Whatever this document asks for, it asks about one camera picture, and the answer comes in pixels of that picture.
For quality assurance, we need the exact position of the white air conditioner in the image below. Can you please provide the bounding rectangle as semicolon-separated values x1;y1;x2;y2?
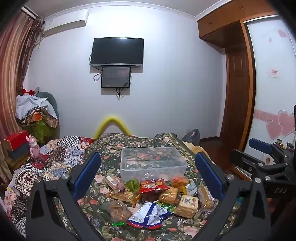
43;9;89;37

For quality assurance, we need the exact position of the pile of clothes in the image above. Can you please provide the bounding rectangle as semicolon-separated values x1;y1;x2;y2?
15;89;59;128

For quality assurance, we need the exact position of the golden puffed cake packet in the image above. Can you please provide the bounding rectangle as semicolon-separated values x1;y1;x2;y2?
158;187;180;205

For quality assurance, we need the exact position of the orange-edged cracker packet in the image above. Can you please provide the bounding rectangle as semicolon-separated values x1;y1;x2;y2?
111;191;139;205

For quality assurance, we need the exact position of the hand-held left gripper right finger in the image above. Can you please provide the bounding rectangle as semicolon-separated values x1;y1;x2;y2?
194;152;272;241

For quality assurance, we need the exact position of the grey-green chair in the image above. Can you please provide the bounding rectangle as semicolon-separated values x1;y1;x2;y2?
36;91;60;128

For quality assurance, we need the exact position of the green leaf snack packet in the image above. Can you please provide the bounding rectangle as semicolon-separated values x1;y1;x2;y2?
125;178;141;193

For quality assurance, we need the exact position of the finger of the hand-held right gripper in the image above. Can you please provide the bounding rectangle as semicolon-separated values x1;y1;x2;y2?
248;138;274;154
229;149;265;179

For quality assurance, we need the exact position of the pink pig toy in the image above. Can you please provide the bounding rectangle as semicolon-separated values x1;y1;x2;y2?
26;135;41;158

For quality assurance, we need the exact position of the yellow blanket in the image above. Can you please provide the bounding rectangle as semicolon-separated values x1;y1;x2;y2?
182;141;210;160

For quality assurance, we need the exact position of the red snack bag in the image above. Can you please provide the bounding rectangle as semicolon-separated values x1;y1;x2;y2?
138;179;170;194

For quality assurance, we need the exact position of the red box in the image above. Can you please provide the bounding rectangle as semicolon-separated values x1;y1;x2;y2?
4;130;29;149

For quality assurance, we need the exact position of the orange floss ball packet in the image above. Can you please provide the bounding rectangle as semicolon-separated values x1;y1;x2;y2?
172;176;190;189

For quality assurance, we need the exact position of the wall-mounted black television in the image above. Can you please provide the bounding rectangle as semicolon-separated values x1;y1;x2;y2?
90;37;145;67

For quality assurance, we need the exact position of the blue white snack bag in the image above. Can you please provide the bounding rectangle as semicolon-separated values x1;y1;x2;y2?
127;201;174;230

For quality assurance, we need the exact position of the grey backpack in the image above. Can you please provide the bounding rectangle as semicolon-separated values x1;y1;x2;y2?
184;128;201;145

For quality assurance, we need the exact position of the dark floral blanket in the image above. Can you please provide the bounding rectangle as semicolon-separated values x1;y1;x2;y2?
55;133;233;241

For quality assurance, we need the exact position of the small white blue packet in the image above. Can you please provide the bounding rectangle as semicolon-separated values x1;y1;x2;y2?
184;181;198;197

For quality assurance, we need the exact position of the long brown biscuit packet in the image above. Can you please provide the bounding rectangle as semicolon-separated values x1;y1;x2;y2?
198;185;214;210

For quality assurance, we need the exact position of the wooden wardrobe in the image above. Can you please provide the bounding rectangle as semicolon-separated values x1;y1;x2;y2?
197;0;288;152

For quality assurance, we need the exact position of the striped brown curtain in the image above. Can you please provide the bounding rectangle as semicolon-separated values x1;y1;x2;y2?
0;7;45;183

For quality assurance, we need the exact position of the pink wafer packet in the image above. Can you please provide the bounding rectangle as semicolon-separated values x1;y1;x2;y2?
105;175;126;193

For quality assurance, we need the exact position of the pale yellow biscuit packet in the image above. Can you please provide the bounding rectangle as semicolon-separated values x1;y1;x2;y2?
174;195;199;219

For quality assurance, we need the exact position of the patchwork quilt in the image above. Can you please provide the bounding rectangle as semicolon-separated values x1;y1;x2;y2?
5;136;99;232

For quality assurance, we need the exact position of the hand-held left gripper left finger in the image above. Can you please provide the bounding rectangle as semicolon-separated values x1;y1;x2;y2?
25;151;102;241

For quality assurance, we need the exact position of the green printed snack packet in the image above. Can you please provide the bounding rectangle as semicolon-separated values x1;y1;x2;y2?
157;202;176;213

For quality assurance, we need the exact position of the small black wall monitor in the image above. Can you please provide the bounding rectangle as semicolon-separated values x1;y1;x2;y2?
101;66;132;88

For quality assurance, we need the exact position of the clear plastic storage box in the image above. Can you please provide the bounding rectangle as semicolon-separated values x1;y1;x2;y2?
120;146;190;183

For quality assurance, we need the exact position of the yellow foam tube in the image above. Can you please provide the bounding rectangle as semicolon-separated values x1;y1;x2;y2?
93;114;133;138

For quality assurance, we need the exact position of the round cookie packet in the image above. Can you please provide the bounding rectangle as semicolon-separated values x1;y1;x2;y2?
106;200;134;227

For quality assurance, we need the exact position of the white heart-printed sliding door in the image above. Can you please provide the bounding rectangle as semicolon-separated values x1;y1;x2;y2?
246;15;296;152

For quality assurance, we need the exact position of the grey box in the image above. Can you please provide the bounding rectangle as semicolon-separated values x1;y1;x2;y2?
6;142;31;161

